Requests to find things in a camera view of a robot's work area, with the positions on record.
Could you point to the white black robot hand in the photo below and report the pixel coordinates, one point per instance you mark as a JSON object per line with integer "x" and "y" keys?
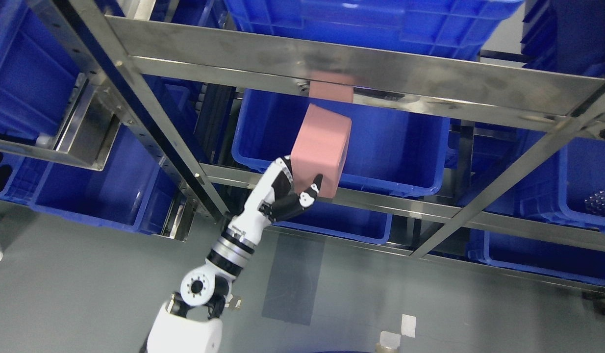
{"x": 271, "y": 201}

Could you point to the blue lower right bin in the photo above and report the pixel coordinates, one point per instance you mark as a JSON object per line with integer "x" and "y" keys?
{"x": 535, "y": 256}

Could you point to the blue lower centre bin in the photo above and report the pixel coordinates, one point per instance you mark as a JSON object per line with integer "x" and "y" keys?
{"x": 346, "y": 222}

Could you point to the steel shelf rack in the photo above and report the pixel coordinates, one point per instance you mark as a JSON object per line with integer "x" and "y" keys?
{"x": 178, "y": 87}

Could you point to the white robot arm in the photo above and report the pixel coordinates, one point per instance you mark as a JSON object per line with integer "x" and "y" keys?
{"x": 190, "y": 321}

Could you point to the blue top shelf bin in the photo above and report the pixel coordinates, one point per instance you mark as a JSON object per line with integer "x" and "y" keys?
{"x": 455, "y": 29}

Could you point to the blue centre shelf bin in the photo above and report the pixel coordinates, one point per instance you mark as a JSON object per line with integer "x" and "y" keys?
{"x": 391, "y": 152}

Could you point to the blue upper left bin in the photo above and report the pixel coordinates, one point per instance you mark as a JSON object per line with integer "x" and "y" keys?
{"x": 37, "y": 75}

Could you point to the blue left shelf bin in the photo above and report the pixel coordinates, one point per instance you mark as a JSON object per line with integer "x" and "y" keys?
{"x": 132, "y": 193}

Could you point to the pink storage box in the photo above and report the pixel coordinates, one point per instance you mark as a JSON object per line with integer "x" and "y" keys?
{"x": 320, "y": 148}

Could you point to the blue right shelf bin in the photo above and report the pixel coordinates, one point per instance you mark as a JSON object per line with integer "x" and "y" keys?
{"x": 567, "y": 189}

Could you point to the blue shelf bin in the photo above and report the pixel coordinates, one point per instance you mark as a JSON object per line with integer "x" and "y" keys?
{"x": 391, "y": 152}
{"x": 132, "y": 193}
{"x": 567, "y": 189}
{"x": 455, "y": 29}

